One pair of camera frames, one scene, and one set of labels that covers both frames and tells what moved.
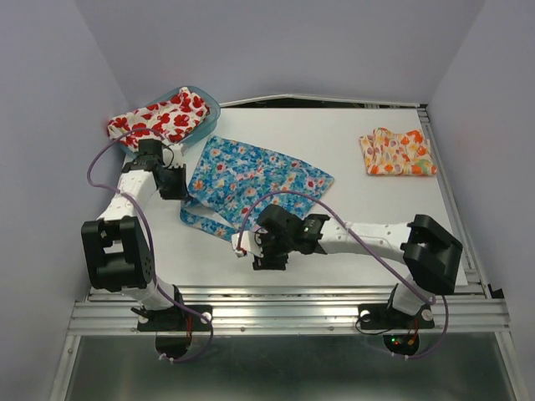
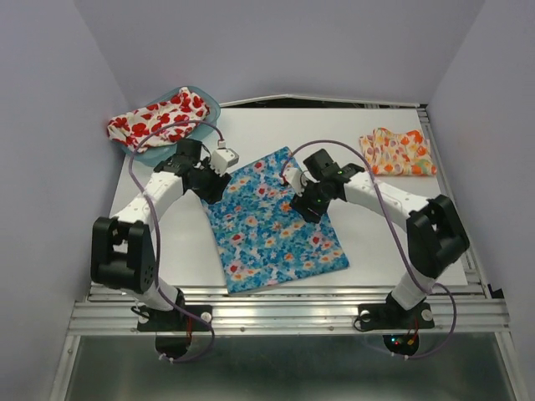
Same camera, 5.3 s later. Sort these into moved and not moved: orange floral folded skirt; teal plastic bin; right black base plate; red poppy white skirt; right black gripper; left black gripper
Moved: left black gripper; right black gripper
Not moved: red poppy white skirt; teal plastic bin; right black base plate; orange floral folded skirt
